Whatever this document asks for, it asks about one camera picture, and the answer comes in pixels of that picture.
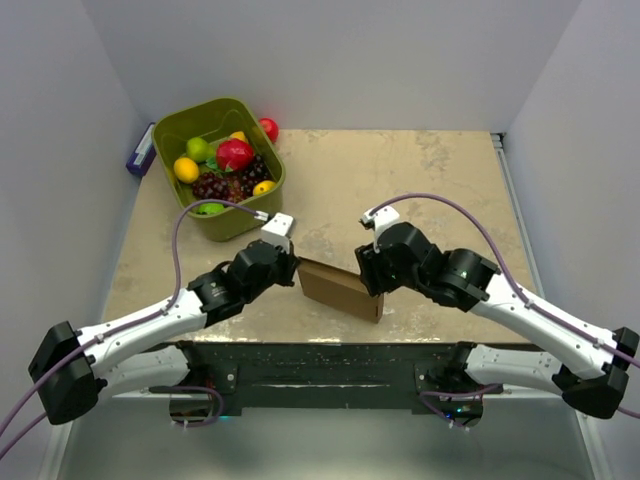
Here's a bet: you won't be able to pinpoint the red pomegranate in bin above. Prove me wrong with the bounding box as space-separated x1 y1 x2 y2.
215 139 254 172

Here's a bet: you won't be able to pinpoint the green plastic bin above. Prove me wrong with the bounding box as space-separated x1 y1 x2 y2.
152 98 286 214

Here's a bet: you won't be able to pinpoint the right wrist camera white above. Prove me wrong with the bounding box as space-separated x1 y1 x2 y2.
359 206 401 252

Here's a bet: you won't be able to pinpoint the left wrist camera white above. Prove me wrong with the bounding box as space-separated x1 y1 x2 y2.
260 213 295 253

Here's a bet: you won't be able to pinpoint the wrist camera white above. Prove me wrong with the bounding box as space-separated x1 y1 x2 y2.
260 213 295 253
359 206 401 252

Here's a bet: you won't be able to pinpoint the yellow lemon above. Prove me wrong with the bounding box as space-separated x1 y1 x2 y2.
253 180 276 196
173 157 200 184

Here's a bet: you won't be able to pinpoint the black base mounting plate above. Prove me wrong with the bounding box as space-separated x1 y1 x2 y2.
174 341 482 416

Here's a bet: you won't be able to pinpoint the blue white small box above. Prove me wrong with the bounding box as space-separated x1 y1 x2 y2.
126 123 156 178

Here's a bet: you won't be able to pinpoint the green pear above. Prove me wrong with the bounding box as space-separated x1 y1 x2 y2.
186 137 215 164

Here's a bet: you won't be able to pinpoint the brown cardboard box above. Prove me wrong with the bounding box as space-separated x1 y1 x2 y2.
297 257 384 324

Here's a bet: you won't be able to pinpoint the yellow lemon left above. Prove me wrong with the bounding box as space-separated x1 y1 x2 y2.
173 157 200 184

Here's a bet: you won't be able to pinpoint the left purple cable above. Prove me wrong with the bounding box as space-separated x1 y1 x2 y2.
0 200 271 459

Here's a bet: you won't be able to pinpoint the dark purple grape bunch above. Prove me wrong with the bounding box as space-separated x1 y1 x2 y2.
191 155 276 203

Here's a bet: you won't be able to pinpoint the yellow lemon right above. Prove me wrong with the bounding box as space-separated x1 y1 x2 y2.
253 180 276 196

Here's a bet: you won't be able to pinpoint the aluminium frame rail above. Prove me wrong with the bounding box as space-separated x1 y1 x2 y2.
490 133 545 297

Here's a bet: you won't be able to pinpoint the yellow fruit at back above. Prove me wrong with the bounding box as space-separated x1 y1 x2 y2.
229 131 248 143

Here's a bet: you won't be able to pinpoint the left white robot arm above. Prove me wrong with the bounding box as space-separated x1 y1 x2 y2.
28 240 299 425

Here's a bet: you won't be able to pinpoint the green fruit front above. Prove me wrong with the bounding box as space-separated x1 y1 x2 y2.
196 202 225 215

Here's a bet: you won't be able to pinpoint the red apple outside bin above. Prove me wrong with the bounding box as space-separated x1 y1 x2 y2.
259 117 280 143

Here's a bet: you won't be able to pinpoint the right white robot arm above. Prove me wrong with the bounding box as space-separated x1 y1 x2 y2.
355 214 639 419

